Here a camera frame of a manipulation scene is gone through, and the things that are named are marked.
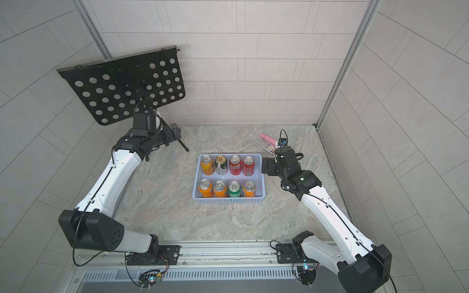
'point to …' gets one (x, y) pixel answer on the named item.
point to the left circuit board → (148, 278)
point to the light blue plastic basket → (258, 179)
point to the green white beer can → (221, 163)
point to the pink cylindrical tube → (271, 140)
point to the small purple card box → (270, 148)
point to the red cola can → (235, 162)
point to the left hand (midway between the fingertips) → (176, 129)
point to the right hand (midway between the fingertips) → (271, 159)
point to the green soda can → (234, 189)
